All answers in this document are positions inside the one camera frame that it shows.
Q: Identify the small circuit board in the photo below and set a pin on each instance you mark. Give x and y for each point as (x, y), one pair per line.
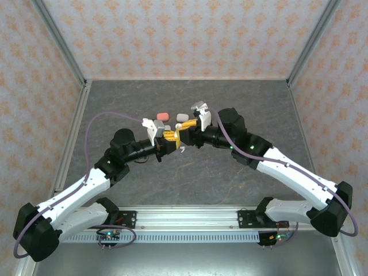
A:
(109, 236)
(276, 237)

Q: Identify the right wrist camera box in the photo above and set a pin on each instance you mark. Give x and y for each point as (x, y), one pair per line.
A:
(202, 116)

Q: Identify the aluminium table side rail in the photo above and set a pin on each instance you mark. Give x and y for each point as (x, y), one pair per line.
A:
(82, 109)
(299, 115)

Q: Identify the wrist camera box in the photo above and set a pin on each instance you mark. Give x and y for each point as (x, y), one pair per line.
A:
(155, 129)
(202, 116)

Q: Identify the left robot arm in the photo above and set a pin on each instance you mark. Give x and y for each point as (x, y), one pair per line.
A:
(77, 187)

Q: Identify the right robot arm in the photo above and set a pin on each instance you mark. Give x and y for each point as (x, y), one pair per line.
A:
(293, 172)

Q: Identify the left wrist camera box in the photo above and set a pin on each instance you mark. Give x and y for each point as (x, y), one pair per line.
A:
(155, 129)

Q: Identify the grey metal sheet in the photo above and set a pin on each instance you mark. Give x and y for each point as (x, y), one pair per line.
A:
(187, 261)

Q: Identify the pink earbud charging case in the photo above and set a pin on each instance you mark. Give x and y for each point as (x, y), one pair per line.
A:
(162, 116)

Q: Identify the aluminium upright frame post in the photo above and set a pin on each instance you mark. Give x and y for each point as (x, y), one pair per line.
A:
(57, 37)
(314, 37)

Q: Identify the aluminium mounting rail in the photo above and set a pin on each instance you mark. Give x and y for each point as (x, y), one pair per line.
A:
(187, 218)

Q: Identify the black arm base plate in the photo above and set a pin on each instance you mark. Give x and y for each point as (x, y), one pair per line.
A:
(244, 218)
(128, 218)

